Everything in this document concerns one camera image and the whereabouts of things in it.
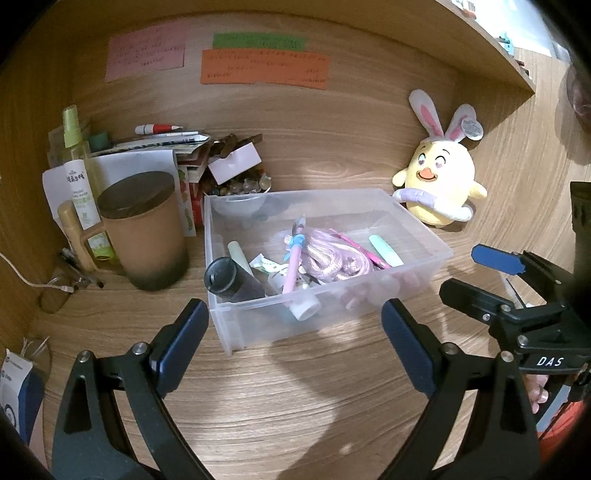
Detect pale green long tube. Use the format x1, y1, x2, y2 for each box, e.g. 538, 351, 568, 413
228, 240, 253, 276

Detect white ointment tube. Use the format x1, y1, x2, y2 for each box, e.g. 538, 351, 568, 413
249, 254, 284, 275

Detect yellow chick plush toy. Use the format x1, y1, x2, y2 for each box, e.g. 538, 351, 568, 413
392, 89, 488, 228

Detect small white pink box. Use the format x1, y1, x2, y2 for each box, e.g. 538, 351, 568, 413
208, 143, 262, 185

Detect light blue pink case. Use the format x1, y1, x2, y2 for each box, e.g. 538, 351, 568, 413
369, 234, 404, 267

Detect red white marker pen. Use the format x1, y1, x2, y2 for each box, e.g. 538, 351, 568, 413
134, 124, 183, 135

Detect stack of books papers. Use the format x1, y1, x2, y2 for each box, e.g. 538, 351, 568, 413
42, 117, 213, 239

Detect eyeglasses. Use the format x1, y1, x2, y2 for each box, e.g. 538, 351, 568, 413
38, 248, 104, 314

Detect person right hand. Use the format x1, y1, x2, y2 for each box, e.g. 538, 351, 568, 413
523, 374, 549, 414

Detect white charging cable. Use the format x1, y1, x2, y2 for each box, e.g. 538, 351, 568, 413
0, 250, 75, 294

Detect blue white carton box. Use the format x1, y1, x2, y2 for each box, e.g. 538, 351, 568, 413
1, 350, 44, 445

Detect wooden shelf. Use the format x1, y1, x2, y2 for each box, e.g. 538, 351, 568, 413
45, 0, 537, 93

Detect tan cylindrical tube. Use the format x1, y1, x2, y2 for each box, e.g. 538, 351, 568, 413
57, 200, 96, 273

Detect clear plastic storage box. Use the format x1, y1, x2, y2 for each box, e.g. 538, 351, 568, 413
204, 189, 453, 354

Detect white pill bottle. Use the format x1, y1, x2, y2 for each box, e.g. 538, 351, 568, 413
267, 272, 322, 322

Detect pink rope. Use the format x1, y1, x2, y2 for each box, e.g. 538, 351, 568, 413
299, 227, 376, 285

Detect pink sticky note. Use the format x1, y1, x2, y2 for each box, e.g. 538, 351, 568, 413
105, 19, 189, 82

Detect dark purple spray bottle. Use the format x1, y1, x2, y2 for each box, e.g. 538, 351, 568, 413
204, 257, 266, 303

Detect orange sticky note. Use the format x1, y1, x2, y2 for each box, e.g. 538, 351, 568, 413
200, 49, 332, 90

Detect pink pen blue shark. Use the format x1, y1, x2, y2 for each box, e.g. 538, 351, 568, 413
283, 216, 305, 294

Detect green spray bottle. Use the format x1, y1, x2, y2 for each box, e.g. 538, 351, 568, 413
58, 104, 116, 262

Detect brown mug with lid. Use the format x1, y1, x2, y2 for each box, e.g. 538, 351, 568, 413
77, 171, 189, 291

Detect bowl of candies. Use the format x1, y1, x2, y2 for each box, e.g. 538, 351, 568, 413
200, 169, 273, 218

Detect green sticky note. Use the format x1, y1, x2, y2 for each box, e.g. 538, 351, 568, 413
212, 32, 305, 52

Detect pink utility knife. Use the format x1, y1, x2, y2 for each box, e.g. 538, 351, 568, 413
329, 229, 390, 269

